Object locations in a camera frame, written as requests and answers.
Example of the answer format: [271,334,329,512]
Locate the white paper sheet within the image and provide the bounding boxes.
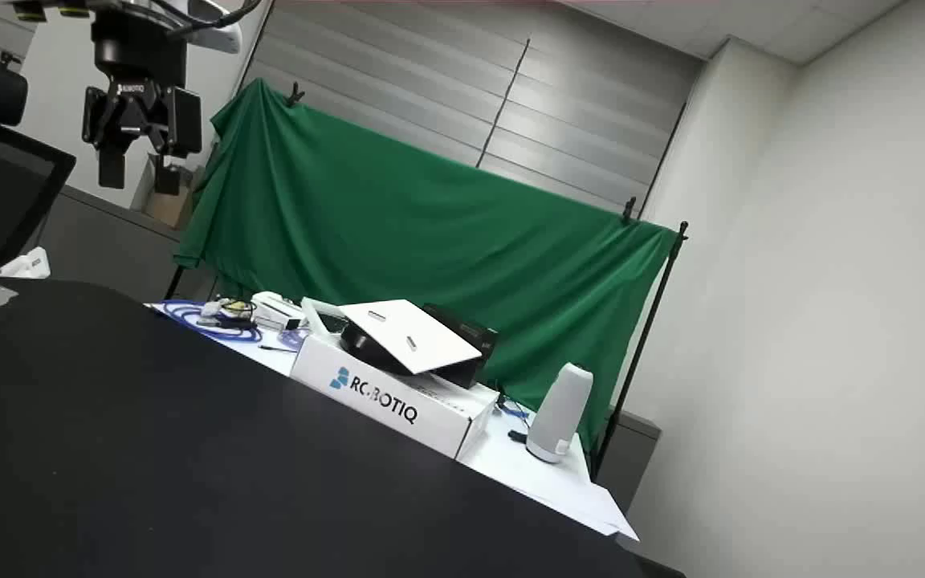
[340,300,483,374]

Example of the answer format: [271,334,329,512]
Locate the grey window blinds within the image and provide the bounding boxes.
[252,0,699,214]

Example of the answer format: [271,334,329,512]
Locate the green backdrop cloth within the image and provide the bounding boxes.
[177,79,679,445]

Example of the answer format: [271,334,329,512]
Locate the black backdrop stand pole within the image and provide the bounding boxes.
[588,221,691,478]

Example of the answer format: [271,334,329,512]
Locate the white table cover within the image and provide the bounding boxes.
[153,300,636,541]

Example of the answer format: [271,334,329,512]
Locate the white Robotiq cardboard box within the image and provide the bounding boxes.
[289,300,495,458]

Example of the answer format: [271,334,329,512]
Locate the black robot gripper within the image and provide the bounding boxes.
[82,15,201,191]

